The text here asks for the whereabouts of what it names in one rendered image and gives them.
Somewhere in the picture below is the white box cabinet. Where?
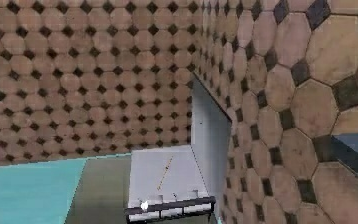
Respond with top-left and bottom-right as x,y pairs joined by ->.
126,77 -> 234,223

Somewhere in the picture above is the black bar rack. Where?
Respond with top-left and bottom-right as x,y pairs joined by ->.
124,196 -> 217,224

